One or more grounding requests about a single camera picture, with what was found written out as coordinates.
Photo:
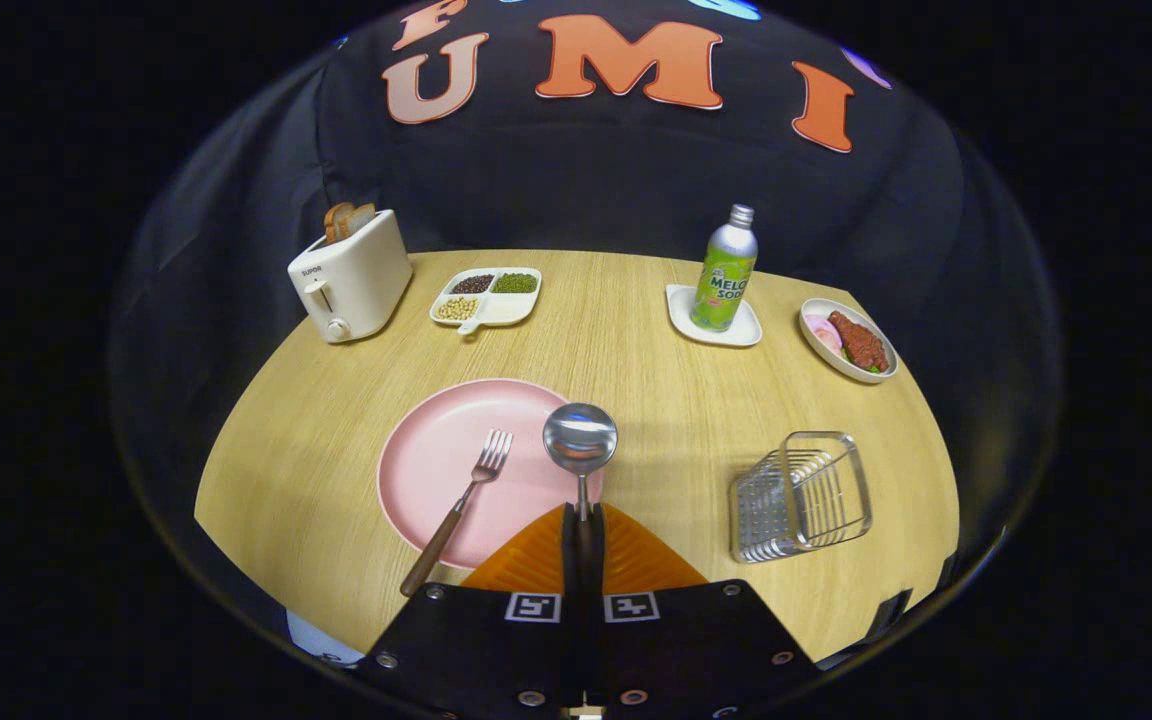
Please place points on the pile of green beans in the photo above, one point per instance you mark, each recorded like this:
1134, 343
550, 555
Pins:
515, 283

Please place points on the pile of dark beans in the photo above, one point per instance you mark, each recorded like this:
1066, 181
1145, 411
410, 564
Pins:
472, 284

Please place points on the pink ham slices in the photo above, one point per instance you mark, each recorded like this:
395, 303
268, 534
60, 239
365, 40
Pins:
822, 330

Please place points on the green soda bottle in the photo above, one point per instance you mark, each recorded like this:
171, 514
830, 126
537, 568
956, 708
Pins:
721, 290

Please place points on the white toaster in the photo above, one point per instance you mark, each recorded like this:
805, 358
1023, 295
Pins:
361, 280

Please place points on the black backdrop cloth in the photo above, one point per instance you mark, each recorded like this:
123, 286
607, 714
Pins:
586, 180

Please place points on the brown fried meat piece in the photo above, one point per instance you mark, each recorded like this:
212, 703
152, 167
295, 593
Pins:
861, 342

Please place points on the white round food plate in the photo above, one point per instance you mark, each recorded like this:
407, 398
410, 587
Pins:
821, 355

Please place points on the toasted bread slice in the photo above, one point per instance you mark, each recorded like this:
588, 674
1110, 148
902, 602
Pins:
334, 220
360, 217

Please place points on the pile of yellow soybeans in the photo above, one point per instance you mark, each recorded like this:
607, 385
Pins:
456, 308

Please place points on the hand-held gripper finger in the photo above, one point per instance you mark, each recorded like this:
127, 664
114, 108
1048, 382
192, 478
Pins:
571, 570
593, 570

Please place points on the white divided dish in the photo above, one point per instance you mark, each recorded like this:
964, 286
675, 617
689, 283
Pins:
506, 310

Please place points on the white square coaster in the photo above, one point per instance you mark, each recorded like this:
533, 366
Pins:
681, 310

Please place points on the pink plate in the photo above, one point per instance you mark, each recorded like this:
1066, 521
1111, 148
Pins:
436, 460

